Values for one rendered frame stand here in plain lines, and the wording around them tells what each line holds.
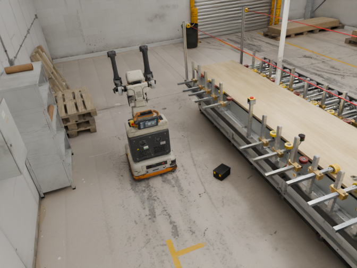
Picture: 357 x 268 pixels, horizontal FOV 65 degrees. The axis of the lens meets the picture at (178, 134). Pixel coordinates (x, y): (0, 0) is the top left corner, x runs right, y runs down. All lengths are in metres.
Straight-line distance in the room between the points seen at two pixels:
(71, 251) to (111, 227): 0.48
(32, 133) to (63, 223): 1.14
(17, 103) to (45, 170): 0.95
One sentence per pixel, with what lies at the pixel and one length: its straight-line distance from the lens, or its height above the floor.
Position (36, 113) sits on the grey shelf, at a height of 1.21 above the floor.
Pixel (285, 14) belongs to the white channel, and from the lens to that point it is 4.19.
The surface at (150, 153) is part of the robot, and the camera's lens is 3.82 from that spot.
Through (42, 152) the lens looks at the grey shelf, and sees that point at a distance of 3.84.
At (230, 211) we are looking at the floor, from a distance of 3.51.
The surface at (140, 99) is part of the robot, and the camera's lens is 3.77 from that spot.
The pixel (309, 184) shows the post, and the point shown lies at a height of 0.81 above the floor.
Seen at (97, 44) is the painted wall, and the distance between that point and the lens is 9.86.
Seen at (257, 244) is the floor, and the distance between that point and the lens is 3.27.
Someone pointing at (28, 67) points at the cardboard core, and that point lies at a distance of 3.94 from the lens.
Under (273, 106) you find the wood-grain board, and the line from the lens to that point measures 3.79.
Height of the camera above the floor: 2.61
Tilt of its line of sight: 33 degrees down
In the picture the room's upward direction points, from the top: 5 degrees counter-clockwise
